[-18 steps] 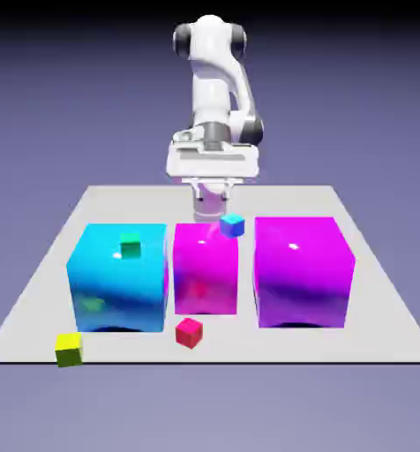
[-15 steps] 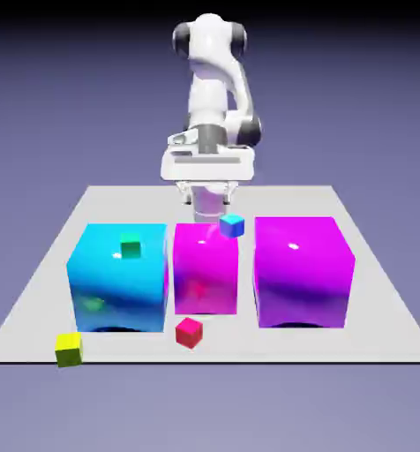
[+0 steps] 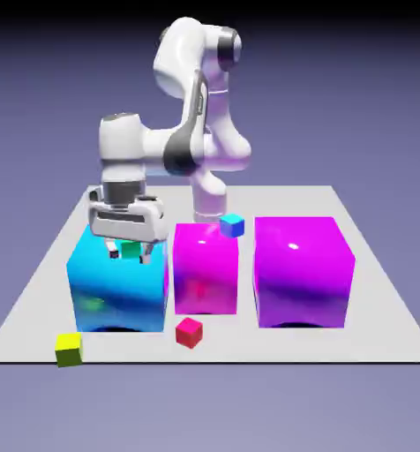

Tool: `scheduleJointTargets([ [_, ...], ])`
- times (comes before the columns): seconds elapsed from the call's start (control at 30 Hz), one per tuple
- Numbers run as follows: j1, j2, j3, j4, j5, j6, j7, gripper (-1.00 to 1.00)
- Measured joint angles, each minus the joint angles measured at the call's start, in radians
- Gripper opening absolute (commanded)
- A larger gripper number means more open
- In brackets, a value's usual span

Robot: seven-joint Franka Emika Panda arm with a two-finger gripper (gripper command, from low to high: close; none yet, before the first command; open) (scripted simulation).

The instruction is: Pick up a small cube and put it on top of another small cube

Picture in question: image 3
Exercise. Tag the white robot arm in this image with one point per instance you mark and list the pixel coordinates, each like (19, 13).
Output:
(181, 148)

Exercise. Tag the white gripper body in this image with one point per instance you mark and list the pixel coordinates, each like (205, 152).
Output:
(125, 226)

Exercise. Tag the large purple box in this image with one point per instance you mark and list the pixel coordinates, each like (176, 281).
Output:
(301, 275)

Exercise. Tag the small yellow cube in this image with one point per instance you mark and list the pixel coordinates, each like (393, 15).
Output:
(68, 349)

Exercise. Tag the small green cube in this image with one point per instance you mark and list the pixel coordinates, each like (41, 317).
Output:
(130, 249)

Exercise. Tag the large cyan box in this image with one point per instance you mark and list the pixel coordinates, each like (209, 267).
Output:
(118, 286)

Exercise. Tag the large magenta box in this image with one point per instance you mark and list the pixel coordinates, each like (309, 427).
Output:
(205, 272)

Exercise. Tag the small blue cube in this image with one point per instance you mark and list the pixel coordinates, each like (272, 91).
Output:
(232, 225)

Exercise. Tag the small red cube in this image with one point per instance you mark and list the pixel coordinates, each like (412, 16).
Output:
(188, 332)

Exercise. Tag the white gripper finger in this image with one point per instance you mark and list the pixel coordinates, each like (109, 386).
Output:
(113, 249)
(146, 253)

